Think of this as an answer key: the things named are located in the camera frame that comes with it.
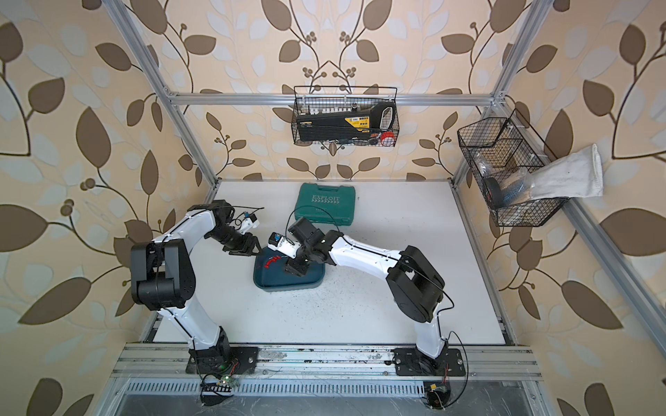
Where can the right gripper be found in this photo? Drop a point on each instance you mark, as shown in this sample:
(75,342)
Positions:
(297,269)

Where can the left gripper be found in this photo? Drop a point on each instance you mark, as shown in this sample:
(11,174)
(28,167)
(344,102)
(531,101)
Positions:
(251,247)

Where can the teal plastic storage box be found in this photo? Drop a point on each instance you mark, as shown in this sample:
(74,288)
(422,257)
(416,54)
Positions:
(275,279)

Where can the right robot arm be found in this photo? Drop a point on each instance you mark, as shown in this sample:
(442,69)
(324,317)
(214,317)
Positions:
(417,288)

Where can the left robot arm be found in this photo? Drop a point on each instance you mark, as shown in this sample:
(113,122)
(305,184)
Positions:
(163,278)

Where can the red sleeve in box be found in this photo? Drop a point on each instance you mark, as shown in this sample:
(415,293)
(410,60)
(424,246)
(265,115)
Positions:
(271,261)

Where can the green tool case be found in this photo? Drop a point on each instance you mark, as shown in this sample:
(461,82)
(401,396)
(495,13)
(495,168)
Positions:
(324,204)

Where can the black yellow hand saw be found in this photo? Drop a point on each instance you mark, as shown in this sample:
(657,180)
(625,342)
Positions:
(357,126)

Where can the white cloth glove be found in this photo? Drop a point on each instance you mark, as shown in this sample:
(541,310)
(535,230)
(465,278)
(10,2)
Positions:
(578,175)

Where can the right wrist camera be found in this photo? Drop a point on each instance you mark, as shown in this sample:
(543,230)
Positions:
(282,244)

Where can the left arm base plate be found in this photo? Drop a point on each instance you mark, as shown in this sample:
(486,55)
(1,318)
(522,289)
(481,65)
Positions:
(215,361)

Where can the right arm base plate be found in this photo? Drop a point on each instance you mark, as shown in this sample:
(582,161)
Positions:
(412,362)

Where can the black wire basket back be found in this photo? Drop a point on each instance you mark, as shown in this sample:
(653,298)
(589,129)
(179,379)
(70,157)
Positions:
(339,97)

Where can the black wire basket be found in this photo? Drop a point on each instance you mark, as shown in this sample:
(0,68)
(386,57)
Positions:
(496,147)
(339,97)

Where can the black wire basket right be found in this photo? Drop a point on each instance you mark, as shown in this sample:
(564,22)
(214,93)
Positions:
(496,147)

